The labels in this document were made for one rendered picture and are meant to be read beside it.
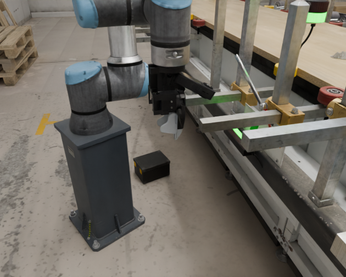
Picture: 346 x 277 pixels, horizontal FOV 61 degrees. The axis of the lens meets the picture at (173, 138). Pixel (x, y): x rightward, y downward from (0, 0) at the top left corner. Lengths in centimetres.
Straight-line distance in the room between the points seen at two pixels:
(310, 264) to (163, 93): 100
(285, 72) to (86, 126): 80
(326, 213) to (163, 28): 59
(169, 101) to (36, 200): 141
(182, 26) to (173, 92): 15
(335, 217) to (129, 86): 87
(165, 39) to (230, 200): 133
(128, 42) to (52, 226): 107
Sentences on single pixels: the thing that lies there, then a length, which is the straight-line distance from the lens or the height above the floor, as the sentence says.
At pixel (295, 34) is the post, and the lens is 87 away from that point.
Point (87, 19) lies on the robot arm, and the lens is 74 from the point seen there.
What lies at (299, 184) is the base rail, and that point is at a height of 70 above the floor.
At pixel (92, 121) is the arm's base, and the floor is 66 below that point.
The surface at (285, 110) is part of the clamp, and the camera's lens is 90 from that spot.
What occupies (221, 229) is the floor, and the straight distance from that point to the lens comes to 167.
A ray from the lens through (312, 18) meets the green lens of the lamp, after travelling 88.
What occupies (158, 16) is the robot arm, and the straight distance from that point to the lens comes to 66.
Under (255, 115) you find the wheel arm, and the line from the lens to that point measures 86.
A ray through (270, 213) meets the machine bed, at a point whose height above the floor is 17.
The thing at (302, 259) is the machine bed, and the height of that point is 17.
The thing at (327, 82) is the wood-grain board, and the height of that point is 90.
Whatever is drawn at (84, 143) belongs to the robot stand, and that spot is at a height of 60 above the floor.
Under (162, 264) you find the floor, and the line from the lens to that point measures 152.
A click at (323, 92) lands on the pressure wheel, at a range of 97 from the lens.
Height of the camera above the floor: 123
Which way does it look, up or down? 31 degrees down
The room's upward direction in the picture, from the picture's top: straight up
